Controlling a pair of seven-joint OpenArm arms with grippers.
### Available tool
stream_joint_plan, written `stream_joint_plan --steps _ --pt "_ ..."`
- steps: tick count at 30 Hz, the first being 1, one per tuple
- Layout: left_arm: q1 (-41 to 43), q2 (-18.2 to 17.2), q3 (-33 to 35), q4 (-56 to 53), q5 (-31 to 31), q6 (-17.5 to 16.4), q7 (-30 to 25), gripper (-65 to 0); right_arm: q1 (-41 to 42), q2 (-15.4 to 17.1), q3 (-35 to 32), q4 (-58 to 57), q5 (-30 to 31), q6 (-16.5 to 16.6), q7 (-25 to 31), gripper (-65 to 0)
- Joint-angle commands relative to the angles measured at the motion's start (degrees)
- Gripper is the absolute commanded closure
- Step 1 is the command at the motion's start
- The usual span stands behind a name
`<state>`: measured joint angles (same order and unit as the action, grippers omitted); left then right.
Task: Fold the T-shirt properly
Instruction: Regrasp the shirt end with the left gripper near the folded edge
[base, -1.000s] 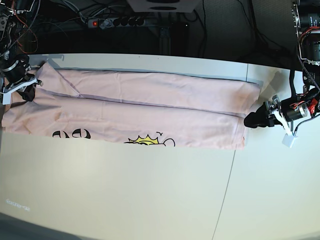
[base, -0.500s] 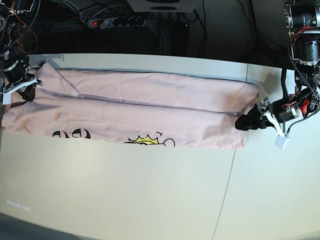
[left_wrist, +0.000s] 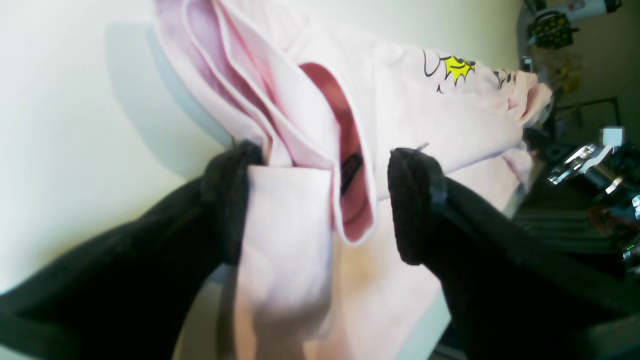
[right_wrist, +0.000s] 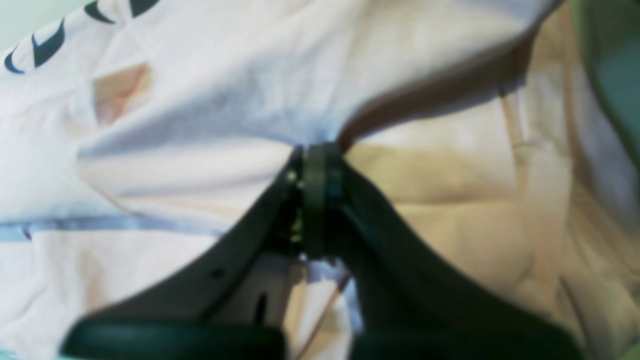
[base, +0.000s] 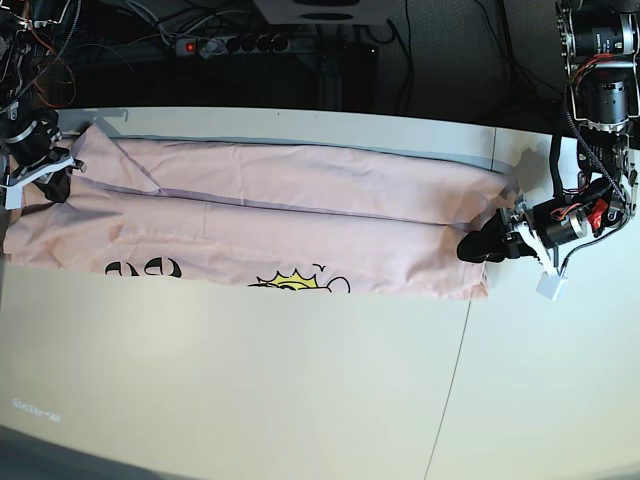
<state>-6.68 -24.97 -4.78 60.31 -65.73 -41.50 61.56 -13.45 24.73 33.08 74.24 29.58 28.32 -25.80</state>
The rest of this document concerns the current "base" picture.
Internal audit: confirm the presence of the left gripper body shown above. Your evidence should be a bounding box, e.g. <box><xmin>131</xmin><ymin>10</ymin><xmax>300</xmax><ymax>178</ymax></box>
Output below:
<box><xmin>499</xmin><ymin>174</ymin><xmax>637</xmax><ymax>260</ymax></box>

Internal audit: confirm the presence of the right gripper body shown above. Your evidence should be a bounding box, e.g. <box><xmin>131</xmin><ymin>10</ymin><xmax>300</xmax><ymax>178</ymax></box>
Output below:
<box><xmin>1</xmin><ymin>104</ymin><xmax>63</xmax><ymax>169</ymax></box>

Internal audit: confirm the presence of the pink T-shirt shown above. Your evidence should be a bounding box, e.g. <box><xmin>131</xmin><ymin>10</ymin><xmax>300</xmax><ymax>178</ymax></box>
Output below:
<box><xmin>4</xmin><ymin>126</ymin><xmax>514</xmax><ymax>300</ymax></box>

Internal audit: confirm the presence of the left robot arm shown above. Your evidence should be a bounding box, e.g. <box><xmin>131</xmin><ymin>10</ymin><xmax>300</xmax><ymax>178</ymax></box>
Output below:
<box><xmin>457</xmin><ymin>1</ymin><xmax>639</xmax><ymax>273</ymax></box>

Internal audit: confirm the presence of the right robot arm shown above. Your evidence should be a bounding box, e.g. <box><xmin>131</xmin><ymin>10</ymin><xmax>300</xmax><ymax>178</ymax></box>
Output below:
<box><xmin>1</xmin><ymin>1</ymin><xmax>84</xmax><ymax>211</ymax></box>

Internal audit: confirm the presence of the white table sticker label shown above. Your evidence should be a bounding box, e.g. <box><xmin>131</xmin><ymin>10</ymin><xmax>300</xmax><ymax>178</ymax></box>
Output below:
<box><xmin>11</xmin><ymin>398</ymin><xmax>61</xmax><ymax>423</ymax></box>

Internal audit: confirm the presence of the black power adapter box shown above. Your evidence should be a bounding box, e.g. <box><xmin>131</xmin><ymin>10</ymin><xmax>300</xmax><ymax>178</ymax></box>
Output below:
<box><xmin>341</xmin><ymin>43</ymin><xmax>379</xmax><ymax>113</ymax></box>

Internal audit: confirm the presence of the white power strip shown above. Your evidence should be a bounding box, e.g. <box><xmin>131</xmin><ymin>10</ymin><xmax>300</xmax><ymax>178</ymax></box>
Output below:
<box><xmin>174</xmin><ymin>33</ymin><xmax>292</xmax><ymax>59</ymax></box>

